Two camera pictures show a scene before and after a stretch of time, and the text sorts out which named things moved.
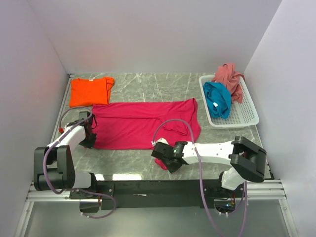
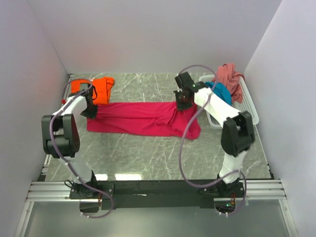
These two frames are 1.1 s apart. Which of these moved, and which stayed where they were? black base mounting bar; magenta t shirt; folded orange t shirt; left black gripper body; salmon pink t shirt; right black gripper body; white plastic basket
Moved: left black gripper body; magenta t shirt; right black gripper body
Stayed: salmon pink t shirt; black base mounting bar; white plastic basket; folded orange t shirt
